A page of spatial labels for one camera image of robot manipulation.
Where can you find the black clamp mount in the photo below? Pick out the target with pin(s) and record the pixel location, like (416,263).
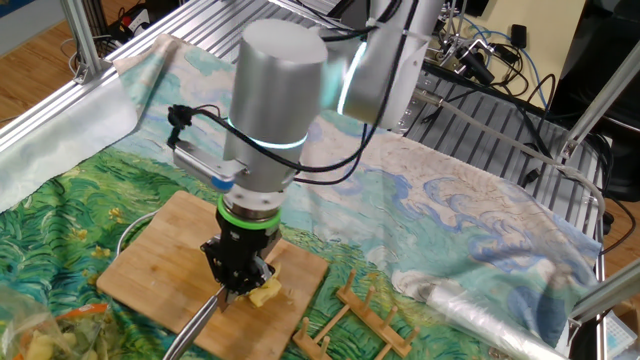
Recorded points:
(475,65)

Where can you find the aluminium frame post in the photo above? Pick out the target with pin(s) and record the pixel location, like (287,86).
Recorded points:
(82,40)
(600,100)

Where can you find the painted landscape tablecloth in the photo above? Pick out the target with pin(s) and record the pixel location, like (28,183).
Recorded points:
(425,210)

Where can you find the small yellow potato scrap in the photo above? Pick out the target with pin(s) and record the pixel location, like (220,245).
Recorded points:
(42,346)

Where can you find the black power adapter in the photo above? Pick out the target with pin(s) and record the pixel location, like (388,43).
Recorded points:
(518,36)

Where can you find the thin potato slice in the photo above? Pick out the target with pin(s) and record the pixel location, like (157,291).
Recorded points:
(265,295)

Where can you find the steel cleaver knife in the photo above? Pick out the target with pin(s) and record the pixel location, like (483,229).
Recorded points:
(192,330)

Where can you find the black red power strip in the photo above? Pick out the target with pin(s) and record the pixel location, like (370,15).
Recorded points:
(132,20)

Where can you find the plastic bag with orange label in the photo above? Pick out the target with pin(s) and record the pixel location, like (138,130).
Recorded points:
(75,330)

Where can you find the aluminium frame beam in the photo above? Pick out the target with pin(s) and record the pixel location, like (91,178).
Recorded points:
(610,292)

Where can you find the black computer tower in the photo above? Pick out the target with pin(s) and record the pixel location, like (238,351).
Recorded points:
(610,60)

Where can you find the white perforated box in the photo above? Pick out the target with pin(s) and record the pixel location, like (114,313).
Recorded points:
(614,337)

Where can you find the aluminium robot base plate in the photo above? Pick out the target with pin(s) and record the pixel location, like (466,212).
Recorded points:
(407,120)

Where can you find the plastic wrap roll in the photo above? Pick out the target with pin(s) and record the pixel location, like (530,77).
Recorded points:
(475,315)

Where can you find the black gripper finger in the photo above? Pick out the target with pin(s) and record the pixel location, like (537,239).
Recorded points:
(216,260)
(262,275)

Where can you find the wooden peg rack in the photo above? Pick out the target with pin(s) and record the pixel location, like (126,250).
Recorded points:
(377,322)

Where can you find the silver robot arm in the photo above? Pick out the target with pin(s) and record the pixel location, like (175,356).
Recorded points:
(275,90)

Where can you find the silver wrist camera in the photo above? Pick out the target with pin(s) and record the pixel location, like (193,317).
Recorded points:
(205,165)

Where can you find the bamboo cutting board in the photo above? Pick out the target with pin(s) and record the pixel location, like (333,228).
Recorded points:
(160,260)

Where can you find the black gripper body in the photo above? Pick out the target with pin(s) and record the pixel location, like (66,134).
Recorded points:
(245,250)

